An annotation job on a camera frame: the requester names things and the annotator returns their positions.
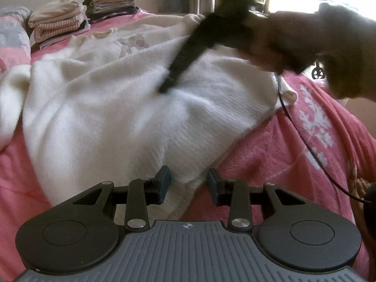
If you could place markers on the stack of light folded clothes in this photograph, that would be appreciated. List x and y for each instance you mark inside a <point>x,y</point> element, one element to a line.
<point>55,20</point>

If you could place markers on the pink and grey quilt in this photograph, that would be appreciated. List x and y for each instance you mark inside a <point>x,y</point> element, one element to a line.
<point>14,35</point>

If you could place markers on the pink floral blanket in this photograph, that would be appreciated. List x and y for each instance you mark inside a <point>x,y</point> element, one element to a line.
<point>279,158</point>

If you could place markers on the stack of dark folded clothes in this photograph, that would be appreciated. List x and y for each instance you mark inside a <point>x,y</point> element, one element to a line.
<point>111,4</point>

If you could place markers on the white fluffy sweater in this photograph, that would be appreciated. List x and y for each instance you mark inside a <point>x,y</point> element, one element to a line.
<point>117,108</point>

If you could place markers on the person's right hand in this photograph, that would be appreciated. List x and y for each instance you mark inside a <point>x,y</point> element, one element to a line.
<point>279,41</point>

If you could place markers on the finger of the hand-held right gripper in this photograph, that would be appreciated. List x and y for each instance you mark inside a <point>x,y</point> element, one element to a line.
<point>188,55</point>

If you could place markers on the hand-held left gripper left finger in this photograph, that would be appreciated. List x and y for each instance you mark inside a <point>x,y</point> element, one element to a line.
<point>163,185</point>

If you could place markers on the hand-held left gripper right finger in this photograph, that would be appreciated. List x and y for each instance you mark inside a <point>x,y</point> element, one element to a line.
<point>214,186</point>

